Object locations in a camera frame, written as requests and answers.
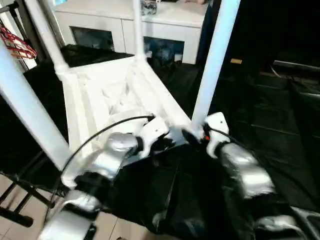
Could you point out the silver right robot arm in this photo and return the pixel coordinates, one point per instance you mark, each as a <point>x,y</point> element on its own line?
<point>247,170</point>

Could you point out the dark long metal bar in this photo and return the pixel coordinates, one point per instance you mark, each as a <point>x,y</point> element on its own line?
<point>297,65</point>

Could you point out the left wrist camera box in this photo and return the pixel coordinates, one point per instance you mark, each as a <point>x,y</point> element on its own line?
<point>155,130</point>

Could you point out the black mat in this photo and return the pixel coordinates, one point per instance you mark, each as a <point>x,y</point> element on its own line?
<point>262,112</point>

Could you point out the black case with brass label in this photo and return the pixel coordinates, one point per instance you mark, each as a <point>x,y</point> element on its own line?
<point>236,60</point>

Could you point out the black metal folding frame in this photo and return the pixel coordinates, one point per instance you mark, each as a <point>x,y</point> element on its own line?
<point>15,217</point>

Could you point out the white plastic table top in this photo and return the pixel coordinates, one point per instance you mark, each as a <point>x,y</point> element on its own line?
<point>82,100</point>

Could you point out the white plastic table leg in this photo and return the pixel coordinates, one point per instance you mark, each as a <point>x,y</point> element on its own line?
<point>30,107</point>
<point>138,32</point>
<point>50,37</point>
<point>212,62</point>

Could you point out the dark grey curtain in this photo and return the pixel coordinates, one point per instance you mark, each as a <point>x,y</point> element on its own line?
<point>27,25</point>

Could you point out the white cabinet with glass doors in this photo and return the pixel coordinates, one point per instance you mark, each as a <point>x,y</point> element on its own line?
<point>112,15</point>

